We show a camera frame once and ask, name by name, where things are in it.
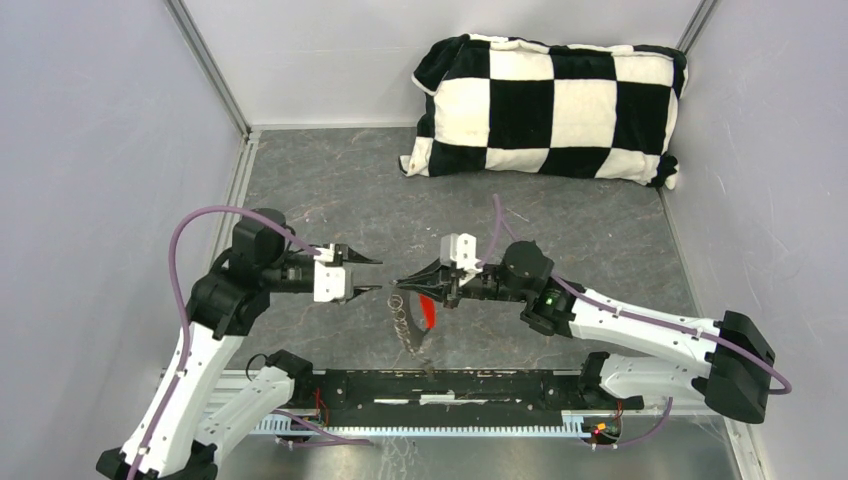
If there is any black white checkered pillow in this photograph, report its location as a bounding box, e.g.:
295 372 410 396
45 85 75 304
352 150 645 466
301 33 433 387
399 34 688 189

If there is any blue white cable duct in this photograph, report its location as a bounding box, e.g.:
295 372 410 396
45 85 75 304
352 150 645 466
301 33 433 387
249 414 620 440

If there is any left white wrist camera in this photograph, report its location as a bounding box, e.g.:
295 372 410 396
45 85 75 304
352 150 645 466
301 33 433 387
313 243 353 303

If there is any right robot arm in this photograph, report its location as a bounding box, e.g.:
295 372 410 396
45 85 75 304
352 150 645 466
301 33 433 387
395 234 776 424

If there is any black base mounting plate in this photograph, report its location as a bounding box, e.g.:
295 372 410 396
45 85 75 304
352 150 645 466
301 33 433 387
281 369 645 428

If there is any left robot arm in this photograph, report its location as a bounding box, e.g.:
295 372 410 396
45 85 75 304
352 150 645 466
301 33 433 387
96 206 372 479

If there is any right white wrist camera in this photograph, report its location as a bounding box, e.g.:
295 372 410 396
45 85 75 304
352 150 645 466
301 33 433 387
439 233 481 274

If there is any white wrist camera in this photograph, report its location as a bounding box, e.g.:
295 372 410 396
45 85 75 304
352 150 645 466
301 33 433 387
313 243 353 303
439 233 481 274

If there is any red grey keyring holder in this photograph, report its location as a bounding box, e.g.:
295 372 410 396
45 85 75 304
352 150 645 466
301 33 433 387
387 288 435 380

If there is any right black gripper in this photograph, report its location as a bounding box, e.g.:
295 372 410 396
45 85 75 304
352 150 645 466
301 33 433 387
397 254 529 309

